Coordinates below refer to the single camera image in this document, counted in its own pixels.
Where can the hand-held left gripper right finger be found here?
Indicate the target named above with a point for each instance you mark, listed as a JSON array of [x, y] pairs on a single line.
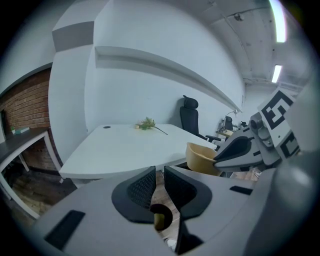
[[225, 205]]

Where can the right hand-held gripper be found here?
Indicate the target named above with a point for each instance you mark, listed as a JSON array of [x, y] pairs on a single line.
[[275, 125]]

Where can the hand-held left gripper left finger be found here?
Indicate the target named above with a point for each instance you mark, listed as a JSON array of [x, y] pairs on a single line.
[[100, 212]]

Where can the black round bin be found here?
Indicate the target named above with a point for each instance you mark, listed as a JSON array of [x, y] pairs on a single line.
[[168, 212]]

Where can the light wooden desk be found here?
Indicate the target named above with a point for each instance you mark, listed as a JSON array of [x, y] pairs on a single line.
[[225, 133]]

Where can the black office chair with headrest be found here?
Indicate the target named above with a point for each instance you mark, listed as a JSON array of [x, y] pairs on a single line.
[[189, 117]]

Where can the white table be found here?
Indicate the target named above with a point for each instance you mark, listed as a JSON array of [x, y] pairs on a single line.
[[125, 150]]

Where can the fluorescent ceiling light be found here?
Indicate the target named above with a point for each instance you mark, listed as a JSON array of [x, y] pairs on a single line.
[[278, 20], [276, 73]]

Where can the green artificial flower branch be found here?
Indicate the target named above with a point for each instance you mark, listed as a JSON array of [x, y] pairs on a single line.
[[146, 123]]

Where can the teal flat box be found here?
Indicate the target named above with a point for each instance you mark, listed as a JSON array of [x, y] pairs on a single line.
[[22, 130]]

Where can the dark grey desk white frame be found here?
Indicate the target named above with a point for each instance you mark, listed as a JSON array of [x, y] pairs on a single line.
[[15, 145]]

